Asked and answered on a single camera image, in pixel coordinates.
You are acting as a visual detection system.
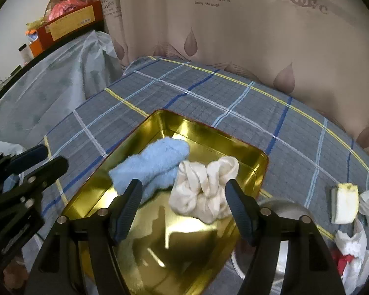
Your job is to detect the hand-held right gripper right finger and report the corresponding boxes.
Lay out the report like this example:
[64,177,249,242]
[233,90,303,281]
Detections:
[225,179,347,295]

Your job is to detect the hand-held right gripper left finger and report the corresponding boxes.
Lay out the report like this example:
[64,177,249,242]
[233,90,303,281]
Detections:
[25,179,143,295]

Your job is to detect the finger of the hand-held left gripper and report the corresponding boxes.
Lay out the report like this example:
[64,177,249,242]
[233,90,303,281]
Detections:
[0,144,49,176]
[0,156,69,210]

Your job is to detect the red and gold tin box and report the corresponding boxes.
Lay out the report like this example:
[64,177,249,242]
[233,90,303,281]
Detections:
[61,109,269,295]

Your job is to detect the white and yellow cloth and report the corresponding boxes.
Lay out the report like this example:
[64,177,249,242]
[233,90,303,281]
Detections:
[331,183,359,225]

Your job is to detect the red and white cloth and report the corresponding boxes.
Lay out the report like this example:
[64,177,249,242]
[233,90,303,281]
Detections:
[330,218,369,288]

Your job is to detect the cream crumpled cloth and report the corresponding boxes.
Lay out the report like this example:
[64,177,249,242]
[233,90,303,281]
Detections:
[169,156,240,224]

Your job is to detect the light blue fluffy sock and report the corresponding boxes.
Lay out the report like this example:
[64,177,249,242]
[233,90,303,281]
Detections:
[108,138,191,205]

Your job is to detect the grey-green quilt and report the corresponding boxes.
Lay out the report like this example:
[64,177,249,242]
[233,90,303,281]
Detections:
[0,31,123,148]

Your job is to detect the grey plaid bed sheet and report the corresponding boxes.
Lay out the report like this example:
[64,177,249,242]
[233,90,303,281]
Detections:
[21,56,369,295]

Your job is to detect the white bottle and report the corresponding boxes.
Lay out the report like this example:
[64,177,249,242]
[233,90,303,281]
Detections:
[18,44,34,66]

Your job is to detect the small orange box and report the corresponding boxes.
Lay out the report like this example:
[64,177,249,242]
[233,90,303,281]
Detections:
[29,41,44,58]

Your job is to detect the yellow plastic bag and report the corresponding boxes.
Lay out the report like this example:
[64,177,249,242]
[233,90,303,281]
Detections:
[26,18,47,32]

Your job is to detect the large orange cardboard box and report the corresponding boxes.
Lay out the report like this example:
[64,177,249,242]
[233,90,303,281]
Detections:
[38,0,103,45]

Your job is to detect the red plastic bag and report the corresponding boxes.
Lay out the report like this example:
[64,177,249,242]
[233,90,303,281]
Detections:
[47,0,87,22]

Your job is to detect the beige leaf print curtain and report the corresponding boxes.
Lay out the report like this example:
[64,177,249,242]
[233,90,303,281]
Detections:
[71,0,369,160]

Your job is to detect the black bed rail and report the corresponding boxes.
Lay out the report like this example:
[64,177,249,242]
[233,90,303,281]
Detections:
[0,21,107,111]

